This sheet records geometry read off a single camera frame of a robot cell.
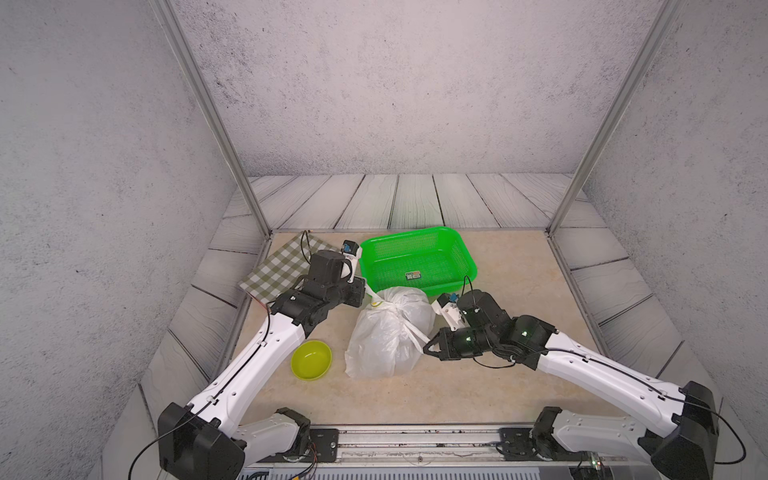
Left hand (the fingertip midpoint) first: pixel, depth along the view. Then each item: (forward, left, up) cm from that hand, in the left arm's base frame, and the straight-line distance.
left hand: (365, 279), depth 78 cm
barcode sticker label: (+18, -15, -23) cm, 33 cm away
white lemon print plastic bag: (-15, -6, -2) cm, 16 cm away
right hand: (-18, -14, -5) cm, 24 cm away
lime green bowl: (-12, +16, -22) cm, 29 cm away
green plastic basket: (+25, -22, -23) cm, 40 cm away
